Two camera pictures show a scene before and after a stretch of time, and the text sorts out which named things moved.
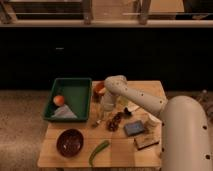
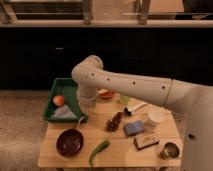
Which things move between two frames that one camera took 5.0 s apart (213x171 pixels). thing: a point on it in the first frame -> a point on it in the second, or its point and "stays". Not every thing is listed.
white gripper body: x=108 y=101 -> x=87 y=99
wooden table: x=127 y=135 stays
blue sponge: x=134 y=127 stays
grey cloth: x=64 y=112 stays
